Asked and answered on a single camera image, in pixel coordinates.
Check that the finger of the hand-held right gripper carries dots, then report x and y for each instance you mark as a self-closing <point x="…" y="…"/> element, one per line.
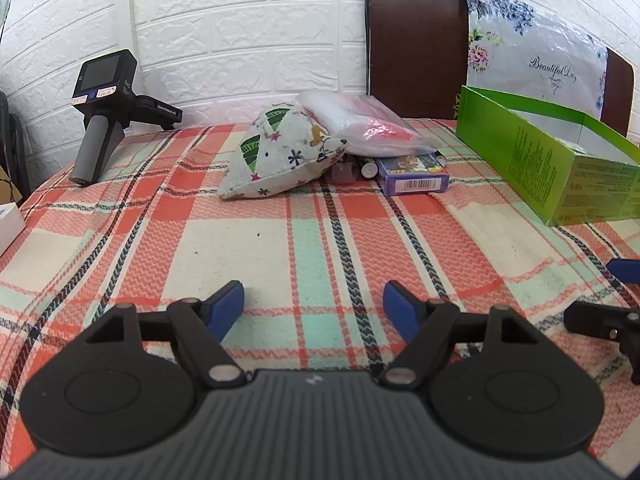
<point x="590" y="317"/>
<point x="627" y="271"/>

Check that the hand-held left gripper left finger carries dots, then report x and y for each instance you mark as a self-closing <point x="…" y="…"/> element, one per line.
<point x="224" y="310"/>

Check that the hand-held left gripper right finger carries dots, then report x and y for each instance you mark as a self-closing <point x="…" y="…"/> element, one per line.
<point x="402" y="310"/>

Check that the blue card box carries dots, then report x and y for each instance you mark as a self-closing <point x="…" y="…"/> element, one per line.
<point x="412" y="175"/>

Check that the green cardboard box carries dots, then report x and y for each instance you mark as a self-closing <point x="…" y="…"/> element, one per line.
<point x="530" y="160"/>

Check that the clear plastic bag pink contents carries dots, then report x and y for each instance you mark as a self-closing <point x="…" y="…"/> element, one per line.
<point x="370" y="125"/>

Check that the plaid blanket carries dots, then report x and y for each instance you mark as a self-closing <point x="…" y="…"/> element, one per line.
<point x="310" y="250"/>

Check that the small white green battery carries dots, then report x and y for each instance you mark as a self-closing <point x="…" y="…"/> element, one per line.
<point x="368" y="166"/>

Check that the small dark cylindrical item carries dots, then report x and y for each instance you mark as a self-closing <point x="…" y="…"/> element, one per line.
<point x="344" y="171"/>

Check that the white printed fabric pouch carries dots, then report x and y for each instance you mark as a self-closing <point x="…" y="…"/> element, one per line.
<point x="280" y="155"/>

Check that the white box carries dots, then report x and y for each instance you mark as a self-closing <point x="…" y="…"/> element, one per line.
<point x="9" y="225"/>

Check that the floral plastic bag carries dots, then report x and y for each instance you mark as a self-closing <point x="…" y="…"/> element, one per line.
<point x="535" y="45"/>

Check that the brown headboard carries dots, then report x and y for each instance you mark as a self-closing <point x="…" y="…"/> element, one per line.
<point x="415" y="45"/>

